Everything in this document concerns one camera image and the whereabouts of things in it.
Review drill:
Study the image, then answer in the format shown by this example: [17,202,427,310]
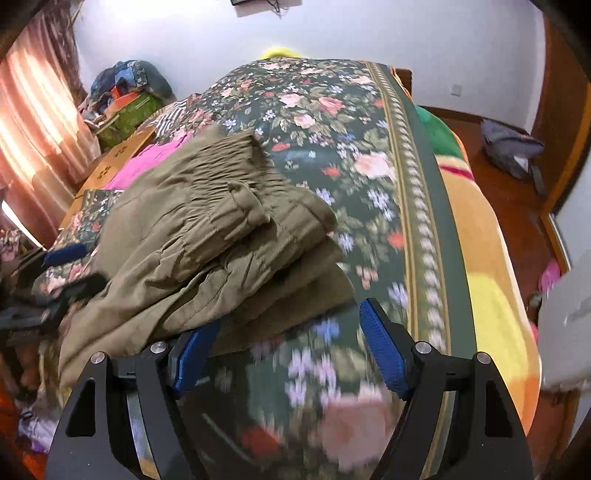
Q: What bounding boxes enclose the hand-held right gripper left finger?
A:
[46,318,222,480]

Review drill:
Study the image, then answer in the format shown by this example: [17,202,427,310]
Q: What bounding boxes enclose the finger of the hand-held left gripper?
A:
[39,273,108,324]
[14,244,95,280]

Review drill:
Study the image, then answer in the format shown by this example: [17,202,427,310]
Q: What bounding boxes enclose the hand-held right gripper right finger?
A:
[359,298,532,480]

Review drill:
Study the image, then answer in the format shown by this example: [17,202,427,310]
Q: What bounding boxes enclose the olive green pants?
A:
[59,124,356,388]

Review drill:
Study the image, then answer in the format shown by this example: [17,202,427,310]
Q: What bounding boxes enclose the wooden lap tray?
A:
[59,126,157,229]

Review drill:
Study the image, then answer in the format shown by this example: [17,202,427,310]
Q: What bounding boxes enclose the pink cloth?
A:
[104,136,195,191]

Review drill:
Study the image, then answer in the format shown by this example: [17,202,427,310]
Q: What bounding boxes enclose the pink sheer curtain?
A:
[0,28,100,250]

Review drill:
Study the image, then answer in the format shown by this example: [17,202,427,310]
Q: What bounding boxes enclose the green storage box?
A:
[95,95,162,151]

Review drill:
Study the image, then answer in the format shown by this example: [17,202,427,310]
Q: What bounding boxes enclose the orange yellow blanket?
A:
[416,104,543,435]

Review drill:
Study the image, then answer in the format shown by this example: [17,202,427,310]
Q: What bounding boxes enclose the orange box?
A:
[108,90,139,112]

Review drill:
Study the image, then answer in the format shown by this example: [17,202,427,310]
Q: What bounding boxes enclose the striped cloth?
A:
[154,99,190,139]

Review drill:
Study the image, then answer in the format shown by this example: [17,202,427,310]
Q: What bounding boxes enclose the white cabinet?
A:
[538,263,591,393]

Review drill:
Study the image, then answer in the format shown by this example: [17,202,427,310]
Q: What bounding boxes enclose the pile of clothes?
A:
[78,60,176,125]

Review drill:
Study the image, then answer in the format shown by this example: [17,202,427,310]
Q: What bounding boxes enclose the brown curtain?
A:
[46,0,88,107]

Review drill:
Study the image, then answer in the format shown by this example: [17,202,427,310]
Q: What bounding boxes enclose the dark floral bedspread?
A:
[34,58,478,480]

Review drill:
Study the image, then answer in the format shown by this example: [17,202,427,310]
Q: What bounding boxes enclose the grey backpack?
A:
[480,119,548,195]

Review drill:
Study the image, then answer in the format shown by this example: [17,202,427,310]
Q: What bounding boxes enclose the wooden door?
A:
[531,18,591,278]

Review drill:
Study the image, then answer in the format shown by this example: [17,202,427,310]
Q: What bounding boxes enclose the yellow foam arc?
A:
[261,45,303,61]

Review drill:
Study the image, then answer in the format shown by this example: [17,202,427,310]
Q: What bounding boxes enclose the wooden bed frame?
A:
[390,68,413,97]

